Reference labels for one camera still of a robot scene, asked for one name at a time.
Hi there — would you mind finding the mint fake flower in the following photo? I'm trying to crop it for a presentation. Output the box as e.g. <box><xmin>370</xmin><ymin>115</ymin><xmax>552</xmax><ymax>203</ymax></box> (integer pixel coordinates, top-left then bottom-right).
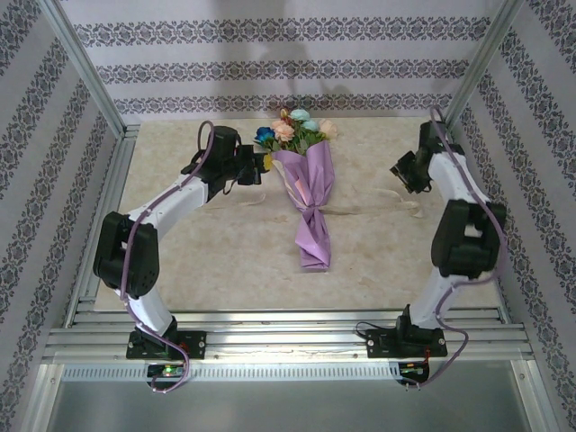
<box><xmin>290</xmin><ymin>109</ymin><xmax>321</xmax><ymax>134</ymax></box>

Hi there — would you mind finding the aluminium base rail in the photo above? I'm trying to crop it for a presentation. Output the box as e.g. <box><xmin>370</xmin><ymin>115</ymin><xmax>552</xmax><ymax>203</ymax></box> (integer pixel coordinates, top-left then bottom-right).
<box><xmin>42</xmin><ymin>308</ymin><xmax>535</xmax><ymax>364</ymax></box>

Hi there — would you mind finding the purple and pink wrapping paper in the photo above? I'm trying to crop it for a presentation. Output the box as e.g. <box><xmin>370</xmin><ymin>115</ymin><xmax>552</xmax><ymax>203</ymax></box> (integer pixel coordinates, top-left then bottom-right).
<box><xmin>271</xmin><ymin>142</ymin><xmax>335</xmax><ymax>274</ymax></box>

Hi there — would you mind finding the small controller board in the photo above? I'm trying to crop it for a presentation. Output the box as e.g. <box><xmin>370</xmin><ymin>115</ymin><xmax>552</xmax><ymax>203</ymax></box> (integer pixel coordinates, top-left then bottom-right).
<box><xmin>399</xmin><ymin>361</ymin><xmax>429</xmax><ymax>378</ymax></box>
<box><xmin>147</xmin><ymin>364</ymin><xmax>186</xmax><ymax>379</ymax></box>

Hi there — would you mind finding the aluminium side rail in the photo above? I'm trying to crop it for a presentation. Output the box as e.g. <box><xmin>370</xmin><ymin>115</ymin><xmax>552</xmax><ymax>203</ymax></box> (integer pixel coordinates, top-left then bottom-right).
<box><xmin>65</xmin><ymin>128</ymin><xmax>140</xmax><ymax>328</ymax></box>

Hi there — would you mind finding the blue fake rose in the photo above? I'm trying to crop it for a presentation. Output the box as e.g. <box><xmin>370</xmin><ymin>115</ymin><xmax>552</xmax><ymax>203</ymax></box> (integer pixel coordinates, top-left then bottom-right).
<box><xmin>254</xmin><ymin>127</ymin><xmax>276</xmax><ymax>152</ymax></box>

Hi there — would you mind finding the aluminium frame post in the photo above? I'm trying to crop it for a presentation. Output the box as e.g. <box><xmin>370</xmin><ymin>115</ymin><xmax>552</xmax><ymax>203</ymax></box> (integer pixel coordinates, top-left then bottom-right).
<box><xmin>443</xmin><ymin>0</ymin><xmax>527</xmax><ymax>131</ymax></box>
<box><xmin>39</xmin><ymin>0</ymin><xmax>130</xmax><ymax>139</ymax></box>

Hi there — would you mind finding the grey metal panel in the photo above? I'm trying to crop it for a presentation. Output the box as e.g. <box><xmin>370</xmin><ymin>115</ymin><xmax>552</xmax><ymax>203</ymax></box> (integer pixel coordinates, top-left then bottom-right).
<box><xmin>33</xmin><ymin>362</ymin><xmax>548</xmax><ymax>432</ymax></box>

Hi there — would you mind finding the cream printed ribbon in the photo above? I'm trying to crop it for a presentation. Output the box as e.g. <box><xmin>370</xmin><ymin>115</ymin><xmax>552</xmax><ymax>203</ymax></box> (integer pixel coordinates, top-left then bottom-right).
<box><xmin>224</xmin><ymin>188</ymin><xmax>427</xmax><ymax>222</ymax></box>

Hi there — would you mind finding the white slotted cable duct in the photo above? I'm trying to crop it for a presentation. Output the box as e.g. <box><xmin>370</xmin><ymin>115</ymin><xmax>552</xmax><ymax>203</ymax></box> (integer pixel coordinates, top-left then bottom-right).
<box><xmin>61</xmin><ymin>363</ymin><xmax>402</xmax><ymax>382</ymax></box>

